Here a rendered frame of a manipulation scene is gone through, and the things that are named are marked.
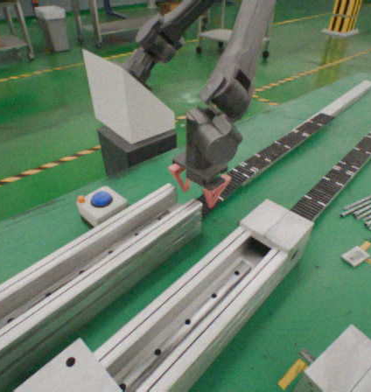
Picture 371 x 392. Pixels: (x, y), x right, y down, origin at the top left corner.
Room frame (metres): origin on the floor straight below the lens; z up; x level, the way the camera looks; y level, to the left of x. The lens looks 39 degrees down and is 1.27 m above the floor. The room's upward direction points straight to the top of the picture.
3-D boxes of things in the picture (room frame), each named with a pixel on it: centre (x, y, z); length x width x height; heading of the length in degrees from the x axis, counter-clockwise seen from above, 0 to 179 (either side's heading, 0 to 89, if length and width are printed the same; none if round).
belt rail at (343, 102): (0.99, -0.47, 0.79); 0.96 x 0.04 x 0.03; 136
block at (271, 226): (0.41, -0.16, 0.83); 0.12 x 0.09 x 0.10; 46
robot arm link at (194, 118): (0.53, -0.03, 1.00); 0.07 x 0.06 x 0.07; 19
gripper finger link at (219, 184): (0.52, -0.05, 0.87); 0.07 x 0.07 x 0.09; 46
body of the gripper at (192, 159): (0.54, -0.03, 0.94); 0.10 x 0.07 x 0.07; 46
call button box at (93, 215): (0.50, 0.17, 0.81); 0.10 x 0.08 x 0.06; 46
